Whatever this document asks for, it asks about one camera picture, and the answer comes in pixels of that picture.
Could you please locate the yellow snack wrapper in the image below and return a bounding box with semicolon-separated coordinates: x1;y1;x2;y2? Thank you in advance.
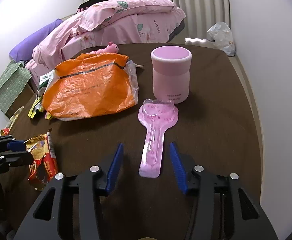
28;96;53;120

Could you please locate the white plastic bag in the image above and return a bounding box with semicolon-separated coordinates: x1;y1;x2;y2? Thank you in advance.
207;22;236;56

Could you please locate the pink cylindrical jar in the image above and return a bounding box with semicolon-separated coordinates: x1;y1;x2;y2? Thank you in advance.
151;46;192;104

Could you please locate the orange plastic bag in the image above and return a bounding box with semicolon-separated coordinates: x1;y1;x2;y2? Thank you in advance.
42;53;138;121

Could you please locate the green checkered cloth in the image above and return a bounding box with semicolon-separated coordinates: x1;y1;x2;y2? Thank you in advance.
0;60;31;114

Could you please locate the green white snack packet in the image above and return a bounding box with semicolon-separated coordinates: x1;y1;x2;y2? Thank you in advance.
36;69;59;97

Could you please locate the pink caterpillar toy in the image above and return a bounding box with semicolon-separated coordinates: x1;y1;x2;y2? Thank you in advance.
90;42;119;54

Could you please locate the red gold snack wrapper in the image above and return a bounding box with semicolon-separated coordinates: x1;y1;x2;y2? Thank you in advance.
24;130;58;191

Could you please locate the pink floral quilt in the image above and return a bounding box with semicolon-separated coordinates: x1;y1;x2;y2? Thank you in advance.
25;0;185;83

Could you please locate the pink spoon-shaped blister pack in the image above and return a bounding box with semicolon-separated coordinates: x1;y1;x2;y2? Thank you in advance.
138;99;179;178

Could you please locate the purple pillow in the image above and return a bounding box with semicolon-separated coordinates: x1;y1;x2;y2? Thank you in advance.
9;19;63;62

